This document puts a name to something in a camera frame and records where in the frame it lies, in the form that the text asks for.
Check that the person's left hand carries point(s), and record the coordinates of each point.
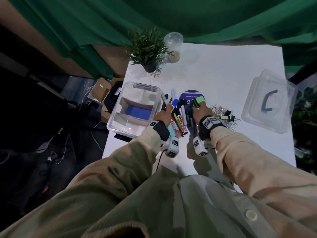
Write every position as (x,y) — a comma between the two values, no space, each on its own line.
(164,116)

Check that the black metal pole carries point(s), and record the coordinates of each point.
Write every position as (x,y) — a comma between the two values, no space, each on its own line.
(304,74)

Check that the green fabric curtain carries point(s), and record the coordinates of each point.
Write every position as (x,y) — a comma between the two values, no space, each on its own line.
(210,17)

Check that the leafy green foliage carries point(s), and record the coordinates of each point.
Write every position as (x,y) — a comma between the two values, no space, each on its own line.
(305,116)

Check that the clear plastic cup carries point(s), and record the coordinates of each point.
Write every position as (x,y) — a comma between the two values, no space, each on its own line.
(173,40)

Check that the green sticky note pad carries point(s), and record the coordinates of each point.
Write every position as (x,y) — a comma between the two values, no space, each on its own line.
(199,100)

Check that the black binder clip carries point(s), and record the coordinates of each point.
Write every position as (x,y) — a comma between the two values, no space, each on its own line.
(232,118)
(227,113)

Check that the clear plastic storage box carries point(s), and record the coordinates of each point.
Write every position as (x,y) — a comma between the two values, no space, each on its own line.
(116,121)

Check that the blue round card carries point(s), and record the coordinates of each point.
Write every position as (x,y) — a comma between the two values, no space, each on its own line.
(188,94)

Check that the teal highlighter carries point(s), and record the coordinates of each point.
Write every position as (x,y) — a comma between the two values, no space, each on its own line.
(172,131)

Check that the person's left forearm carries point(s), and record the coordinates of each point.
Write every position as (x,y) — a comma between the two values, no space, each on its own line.
(111,175)

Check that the white table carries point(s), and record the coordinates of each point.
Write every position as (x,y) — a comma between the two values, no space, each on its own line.
(223,71)

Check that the person's right hand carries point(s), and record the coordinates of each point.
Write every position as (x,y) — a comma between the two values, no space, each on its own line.
(203,112)

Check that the black device on floor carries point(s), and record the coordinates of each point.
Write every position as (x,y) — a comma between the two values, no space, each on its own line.
(112,96)

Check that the pile of silver paper clips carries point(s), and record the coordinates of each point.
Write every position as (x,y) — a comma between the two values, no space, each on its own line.
(218,111)

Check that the small potted green plant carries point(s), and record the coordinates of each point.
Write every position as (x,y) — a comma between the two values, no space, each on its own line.
(146,47)

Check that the clear plastic box lid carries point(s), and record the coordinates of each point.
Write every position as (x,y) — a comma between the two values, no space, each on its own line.
(255,116)

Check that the person's beige shirt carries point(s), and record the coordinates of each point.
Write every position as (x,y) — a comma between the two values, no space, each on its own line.
(198,208)

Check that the pile of markers and pens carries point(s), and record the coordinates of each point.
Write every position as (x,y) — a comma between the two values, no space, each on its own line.
(182,116)

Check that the small open cardboard box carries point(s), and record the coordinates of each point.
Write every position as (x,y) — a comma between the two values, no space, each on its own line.
(100,90)

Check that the person's right forearm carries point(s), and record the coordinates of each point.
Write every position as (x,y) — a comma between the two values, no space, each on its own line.
(260,166)

